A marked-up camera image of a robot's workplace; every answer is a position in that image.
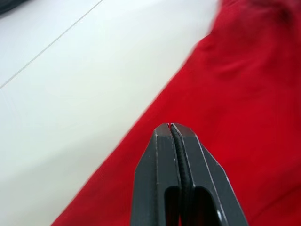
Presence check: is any red t-shirt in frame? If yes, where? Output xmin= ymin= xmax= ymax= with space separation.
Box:
xmin=50 ymin=0 xmax=301 ymax=226

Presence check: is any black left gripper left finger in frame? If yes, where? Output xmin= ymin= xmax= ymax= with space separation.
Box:
xmin=132 ymin=123 xmax=182 ymax=226

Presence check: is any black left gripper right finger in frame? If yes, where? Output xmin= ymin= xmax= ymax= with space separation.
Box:
xmin=170 ymin=123 xmax=249 ymax=226

